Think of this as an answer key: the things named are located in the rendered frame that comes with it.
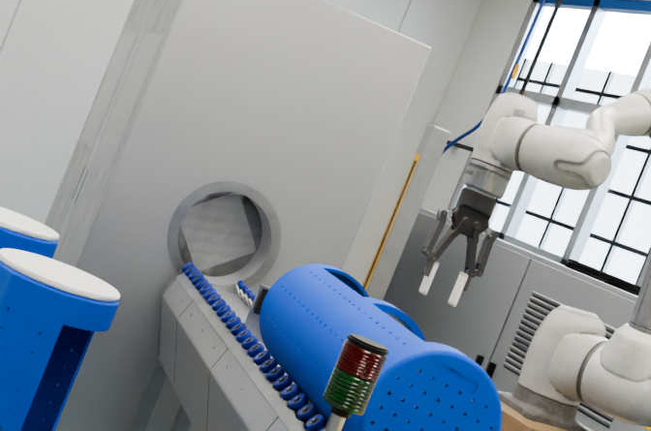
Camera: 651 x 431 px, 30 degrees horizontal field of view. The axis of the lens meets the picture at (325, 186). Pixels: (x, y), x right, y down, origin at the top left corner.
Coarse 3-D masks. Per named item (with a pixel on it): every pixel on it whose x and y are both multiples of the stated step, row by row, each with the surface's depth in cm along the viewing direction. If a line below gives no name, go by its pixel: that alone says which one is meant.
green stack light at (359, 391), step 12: (336, 372) 170; (336, 384) 169; (348, 384) 168; (360, 384) 168; (372, 384) 169; (324, 396) 170; (336, 396) 169; (348, 396) 168; (360, 396) 169; (348, 408) 168; (360, 408) 169
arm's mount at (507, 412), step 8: (504, 408) 284; (504, 416) 278; (512, 416) 276; (520, 416) 280; (504, 424) 278; (512, 424) 275; (520, 424) 273; (528, 424) 273; (536, 424) 277; (544, 424) 281
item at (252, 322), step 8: (264, 288) 345; (256, 296) 345; (264, 296) 343; (256, 304) 345; (256, 312) 343; (248, 320) 345; (256, 320) 345; (248, 328) 345; (256, 328) 345; (256, 336) 346
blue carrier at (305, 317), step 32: (288, 288) 294; (320, 288) 282; (352, 288) 310; (288, 320) 280; (320, 320) 264; (352, 320) 253; (384, 320) 248; (288, 352) 275; (320, 352) 253; (416, 352) 224; (448, 352) 225; (320, 384) 248; (384, 384) 222; (416, 384) 224; (448, 384) 225; (480, 384) 227; (352, 416) 226; (384, 416) 223; (416, 416) 225; (448, 416) 226; (480, 416) 228
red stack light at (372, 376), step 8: (344, 344) 171; (352, 344) 169; (344, 352) 170; (352, 352) 169; (360, 352) 168; (368, 352) 168; (344, 360) 169; (352, 360) 168; (360, 360) 168; (368, 360) 168; (376, 360) 169; (384, 360) 170; (344, 368) 169; (352, 368) 168; (360, 368) 168; (368, 368) 168; (376, 368) 169; (360, 376) 168; (368, 376) 169; (376, 376) 170
